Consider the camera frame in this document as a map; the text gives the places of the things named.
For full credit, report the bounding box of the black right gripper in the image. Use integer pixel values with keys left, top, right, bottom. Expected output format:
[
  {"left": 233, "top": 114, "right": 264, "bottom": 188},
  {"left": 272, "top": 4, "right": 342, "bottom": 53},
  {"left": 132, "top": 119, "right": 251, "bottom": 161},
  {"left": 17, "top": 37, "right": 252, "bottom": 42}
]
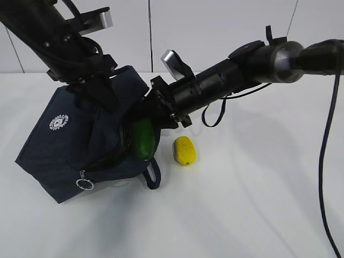
[{"left": 134, "top": 76, "right": 192, "bottom": 130}]

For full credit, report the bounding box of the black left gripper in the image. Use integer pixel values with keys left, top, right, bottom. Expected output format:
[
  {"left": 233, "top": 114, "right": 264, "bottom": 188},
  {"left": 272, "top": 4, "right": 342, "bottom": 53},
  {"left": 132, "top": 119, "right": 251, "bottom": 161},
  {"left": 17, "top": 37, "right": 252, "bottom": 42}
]
[{"left": 47, "top": 54, "right": 119, "bottom": 112}]

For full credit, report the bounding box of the green cucumber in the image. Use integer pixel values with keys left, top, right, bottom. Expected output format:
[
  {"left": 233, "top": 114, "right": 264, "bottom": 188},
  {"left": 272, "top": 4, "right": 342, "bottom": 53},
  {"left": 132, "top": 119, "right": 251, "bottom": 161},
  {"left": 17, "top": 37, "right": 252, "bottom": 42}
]
[{"left": 132, "top": 118, "right": 155, "bottom": 161}]

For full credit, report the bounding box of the yellow lemon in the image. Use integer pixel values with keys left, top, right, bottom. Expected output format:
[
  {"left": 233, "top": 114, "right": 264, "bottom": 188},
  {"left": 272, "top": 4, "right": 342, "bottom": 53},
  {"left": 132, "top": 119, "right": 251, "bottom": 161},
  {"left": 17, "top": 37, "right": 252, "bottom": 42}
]
[{"left": 173, "top": 136, "right": 197, "bottom": 166}]

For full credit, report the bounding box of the navy blue lunch bag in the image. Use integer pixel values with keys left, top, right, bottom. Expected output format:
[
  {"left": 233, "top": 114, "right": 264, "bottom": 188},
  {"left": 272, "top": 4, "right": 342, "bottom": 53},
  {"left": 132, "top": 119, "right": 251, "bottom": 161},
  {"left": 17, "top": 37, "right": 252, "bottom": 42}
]
[{"left": 16, "top": 66, "right": 161, "bottom": 203}]

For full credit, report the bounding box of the metal zipper pull ring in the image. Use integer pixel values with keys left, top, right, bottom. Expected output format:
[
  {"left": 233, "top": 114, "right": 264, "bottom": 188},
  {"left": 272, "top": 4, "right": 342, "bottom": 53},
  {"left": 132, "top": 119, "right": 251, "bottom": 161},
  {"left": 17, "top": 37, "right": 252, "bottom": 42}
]
[{"left": 76, "top": 169, "right": 94, "bottom": 191}]

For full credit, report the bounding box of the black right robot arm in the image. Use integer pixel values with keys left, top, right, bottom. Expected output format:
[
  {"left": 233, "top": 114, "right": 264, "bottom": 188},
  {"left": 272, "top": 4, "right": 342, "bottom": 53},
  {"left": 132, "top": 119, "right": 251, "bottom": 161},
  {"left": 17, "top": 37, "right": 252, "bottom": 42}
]
[{"left": 131, "top": 39, "right": 343, "bottom": 128}]

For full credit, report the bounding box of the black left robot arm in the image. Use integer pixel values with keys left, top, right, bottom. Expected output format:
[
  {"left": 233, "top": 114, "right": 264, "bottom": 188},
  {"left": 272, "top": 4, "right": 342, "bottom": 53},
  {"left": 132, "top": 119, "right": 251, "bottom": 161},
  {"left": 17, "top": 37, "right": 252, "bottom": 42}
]
[{"left": 1, "top": 1, "right": 118, "bottom": 112}]

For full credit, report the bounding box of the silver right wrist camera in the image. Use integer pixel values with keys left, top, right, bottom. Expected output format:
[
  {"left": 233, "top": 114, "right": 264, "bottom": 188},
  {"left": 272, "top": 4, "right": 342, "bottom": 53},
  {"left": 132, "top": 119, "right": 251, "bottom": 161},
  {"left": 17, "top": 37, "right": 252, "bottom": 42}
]
[{"left": 161, "top": 49, "right": 194, "bottom": 81}]

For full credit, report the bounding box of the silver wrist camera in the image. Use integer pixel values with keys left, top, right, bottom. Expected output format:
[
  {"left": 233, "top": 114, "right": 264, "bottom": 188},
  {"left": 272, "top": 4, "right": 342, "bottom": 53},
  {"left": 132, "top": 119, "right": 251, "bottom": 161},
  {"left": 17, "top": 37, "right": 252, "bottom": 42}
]
[
  {"left": 161, "top": 49, "right": 194, "bottom": 81},
  {"left": 66, "top": 6, "right": 113, "bottom": 35}
]

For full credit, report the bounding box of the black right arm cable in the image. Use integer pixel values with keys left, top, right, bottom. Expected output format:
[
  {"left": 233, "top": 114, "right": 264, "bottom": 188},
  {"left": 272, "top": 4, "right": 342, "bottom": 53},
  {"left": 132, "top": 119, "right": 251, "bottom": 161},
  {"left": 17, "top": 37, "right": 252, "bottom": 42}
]
[{"left": 201, "top": 25, "right": 344, "bottom": 258}]

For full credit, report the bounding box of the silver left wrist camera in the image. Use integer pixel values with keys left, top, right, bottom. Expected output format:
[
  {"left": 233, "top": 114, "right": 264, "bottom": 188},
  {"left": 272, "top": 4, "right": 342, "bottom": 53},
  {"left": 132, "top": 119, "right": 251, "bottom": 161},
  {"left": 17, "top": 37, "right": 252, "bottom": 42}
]
[{"left": 66, "top": 6, "right": 113, "bottom": 35}]

